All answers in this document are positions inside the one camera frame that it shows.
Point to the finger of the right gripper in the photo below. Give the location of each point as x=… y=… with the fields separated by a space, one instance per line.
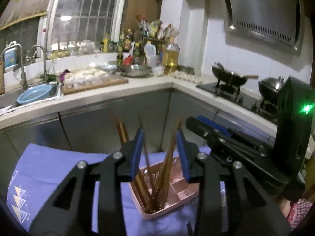
x=223 y=147
x=239 y=130

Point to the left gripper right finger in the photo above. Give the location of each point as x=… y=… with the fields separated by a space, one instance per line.
x=231 y=201

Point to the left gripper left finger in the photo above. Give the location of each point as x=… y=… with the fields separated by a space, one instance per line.
x=88 y=201

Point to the dark black wooden chopstick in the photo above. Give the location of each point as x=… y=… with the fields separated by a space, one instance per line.
x=157 y=191

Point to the light brown wooden chopstick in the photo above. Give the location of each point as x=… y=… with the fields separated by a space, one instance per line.
x=132 y=152

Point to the reddish brown wooden chopstick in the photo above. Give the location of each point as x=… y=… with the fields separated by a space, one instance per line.
x=149 y=171

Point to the chrome kitchen faucet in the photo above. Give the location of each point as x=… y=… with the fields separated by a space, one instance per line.
x=34 y=50

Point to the black gas stove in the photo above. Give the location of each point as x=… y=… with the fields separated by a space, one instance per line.
x=260 y=106

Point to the black lidded wok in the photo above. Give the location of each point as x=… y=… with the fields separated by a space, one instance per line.
x=269 y=88

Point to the blue printed tablecloth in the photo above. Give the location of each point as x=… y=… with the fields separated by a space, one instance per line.
x=41 y=169

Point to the egg tray with eggs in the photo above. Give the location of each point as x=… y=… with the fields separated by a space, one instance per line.
x=185 y=77

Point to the pink perforated utensil basket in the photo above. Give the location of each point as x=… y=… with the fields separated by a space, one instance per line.
x=179 y=193

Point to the large yellow oil bottle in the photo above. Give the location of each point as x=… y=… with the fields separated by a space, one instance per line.
x=170 y=56

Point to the stainless steel bowl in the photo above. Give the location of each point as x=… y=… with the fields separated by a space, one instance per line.
x=135 y=71

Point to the white plastic jug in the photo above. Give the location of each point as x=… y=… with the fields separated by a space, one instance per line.
x=151 y=54

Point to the wooden cutting board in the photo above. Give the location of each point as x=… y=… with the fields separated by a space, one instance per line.
x=111 y=80

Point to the blue plastic basin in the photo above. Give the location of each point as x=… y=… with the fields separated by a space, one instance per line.
x=36 y=93

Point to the steel range hood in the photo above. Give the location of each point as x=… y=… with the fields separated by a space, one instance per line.
x=277 y=22

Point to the upright wooden chopping board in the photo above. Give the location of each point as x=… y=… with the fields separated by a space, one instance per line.
x=2 y=87

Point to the fruit print window blind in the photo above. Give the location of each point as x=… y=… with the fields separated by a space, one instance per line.
x=20 y=10

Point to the black wok with handle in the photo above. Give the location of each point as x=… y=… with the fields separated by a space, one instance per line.
x=229 y=77

